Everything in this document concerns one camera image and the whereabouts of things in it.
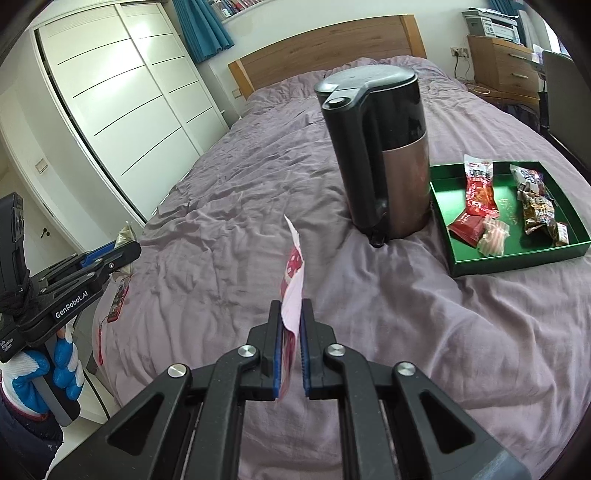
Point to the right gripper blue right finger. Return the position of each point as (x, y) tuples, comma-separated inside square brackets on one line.
[(305, 341)]

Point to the purple bed duvet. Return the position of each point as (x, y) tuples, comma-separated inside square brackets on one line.
[(513, 349)]

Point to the dark brown snack bag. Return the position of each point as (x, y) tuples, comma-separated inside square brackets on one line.
[(539, 217)]

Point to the white printer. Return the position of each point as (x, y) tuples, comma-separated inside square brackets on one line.
[(491, 23)]

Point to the red snack packet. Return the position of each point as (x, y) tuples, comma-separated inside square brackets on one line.
[(480, 199)]

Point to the wall power socket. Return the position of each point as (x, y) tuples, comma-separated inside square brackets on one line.
[(460, 52)]

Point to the pink My Melody pouch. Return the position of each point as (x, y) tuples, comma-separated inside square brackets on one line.
[(291, 295)]

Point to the blue white snack bag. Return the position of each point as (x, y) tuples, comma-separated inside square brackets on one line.
[(528, 180)]

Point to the black copper electric kettle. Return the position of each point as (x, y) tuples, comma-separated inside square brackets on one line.
[(376, 121)]

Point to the wooden headboard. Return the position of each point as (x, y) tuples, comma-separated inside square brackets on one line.
[(326, 48)]

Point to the white wardrobe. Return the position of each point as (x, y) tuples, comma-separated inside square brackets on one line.
[(135, 96)]

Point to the row of books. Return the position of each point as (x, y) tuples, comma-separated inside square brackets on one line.
[(226, 9)]

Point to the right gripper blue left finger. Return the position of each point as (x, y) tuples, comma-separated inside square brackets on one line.
[(275, 315)]

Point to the blue white gloved hand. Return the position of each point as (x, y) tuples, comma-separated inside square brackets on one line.
[(19, 374)]

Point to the green metal tray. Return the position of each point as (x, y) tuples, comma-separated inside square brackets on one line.
[(448, 183)]

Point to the wooden drawer cabinet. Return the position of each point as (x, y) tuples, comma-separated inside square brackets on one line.
[(505, 66)]

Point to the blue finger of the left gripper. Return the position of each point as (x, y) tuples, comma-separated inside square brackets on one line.
[(100, 252)]

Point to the grey office chair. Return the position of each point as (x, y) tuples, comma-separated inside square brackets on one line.
[(568, 106)]

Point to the teal curtain left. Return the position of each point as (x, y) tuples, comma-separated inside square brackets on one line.
[(204, 35)]

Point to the olive green candy wrapper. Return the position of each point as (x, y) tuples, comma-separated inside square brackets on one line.
[(125, 235)]

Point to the dark red snack box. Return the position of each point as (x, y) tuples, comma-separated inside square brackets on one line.
[(468, 228)]

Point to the pink white candy pack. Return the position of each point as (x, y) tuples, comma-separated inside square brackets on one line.
[(492, 242)]

